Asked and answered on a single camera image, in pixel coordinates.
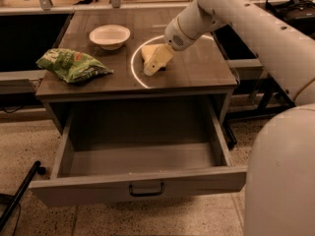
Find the black drawer handle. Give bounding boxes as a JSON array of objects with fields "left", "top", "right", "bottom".
[{"left": 128, "top": 183, "right": 164, "bottom": 198}]

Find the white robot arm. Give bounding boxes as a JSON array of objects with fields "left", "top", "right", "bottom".
[{"left": 164, "top": 0, "right": 315, "bottom": 236}]

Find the black VR headset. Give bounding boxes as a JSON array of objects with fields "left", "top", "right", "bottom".
[{"left": 265, "top": 0, "right": 315, "bottom": 34}]

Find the black metal stand leg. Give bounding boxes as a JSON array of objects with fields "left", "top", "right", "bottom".
[{"left": 0, "top": 161, "right": 46, "bottom": 231}]

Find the yellow sponge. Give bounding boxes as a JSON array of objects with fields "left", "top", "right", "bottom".
[{"left": 141, "top": 44, "right": 166, "bottom": 69}]

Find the grey wooden cabinet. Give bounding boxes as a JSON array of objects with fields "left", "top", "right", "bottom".
[{"left": 36, "top": 8, "right": 237, "bottom": 130}]

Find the white bowl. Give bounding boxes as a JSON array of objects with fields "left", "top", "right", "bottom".
[{"left": 90, "top": 25, "right": 130, "bottom": 50}]

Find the green chip bag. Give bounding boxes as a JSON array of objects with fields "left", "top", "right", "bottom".
[{"left": 35, "top": 48, "right": 113, "bottom": 84}]

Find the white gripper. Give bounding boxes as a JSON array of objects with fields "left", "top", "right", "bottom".
[{"left": 143, "top": 17, "right": 195, "bottom": 76}]

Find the open grey top drawer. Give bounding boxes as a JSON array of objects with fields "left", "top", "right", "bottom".
[{"left": 31, "top": 96, "right": 247, "bottom": 207}]

